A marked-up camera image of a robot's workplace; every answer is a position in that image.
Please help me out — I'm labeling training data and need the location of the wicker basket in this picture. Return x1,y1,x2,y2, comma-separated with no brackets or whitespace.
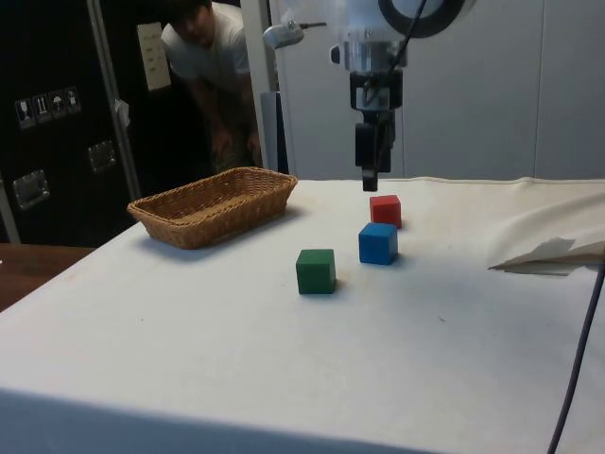
126,166,300,251

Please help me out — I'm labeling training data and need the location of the green cube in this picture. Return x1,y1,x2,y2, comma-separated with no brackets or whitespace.
295,248,337,296

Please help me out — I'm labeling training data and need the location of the person in white shirt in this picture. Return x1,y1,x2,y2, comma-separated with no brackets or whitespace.
160,0,263,177

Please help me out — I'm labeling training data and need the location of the silver grey fixture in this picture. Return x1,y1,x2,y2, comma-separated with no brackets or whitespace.
262,20,328,51

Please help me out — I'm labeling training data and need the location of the black cable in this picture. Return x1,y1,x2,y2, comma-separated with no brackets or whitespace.
371,0,428,105
547,249,605,454

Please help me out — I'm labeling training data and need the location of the red cube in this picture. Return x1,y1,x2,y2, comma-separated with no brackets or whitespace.
369,193,404,231

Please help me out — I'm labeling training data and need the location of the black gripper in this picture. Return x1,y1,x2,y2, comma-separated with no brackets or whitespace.
349,70,405,193

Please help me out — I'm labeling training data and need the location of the blue cube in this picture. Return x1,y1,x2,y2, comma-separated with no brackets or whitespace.
357,221,400,266

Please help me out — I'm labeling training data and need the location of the black cabinet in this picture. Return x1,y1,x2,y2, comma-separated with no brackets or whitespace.
0,0,264,248

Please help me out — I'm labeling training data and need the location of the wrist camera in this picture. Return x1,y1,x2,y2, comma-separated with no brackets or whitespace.
329,41,408,74

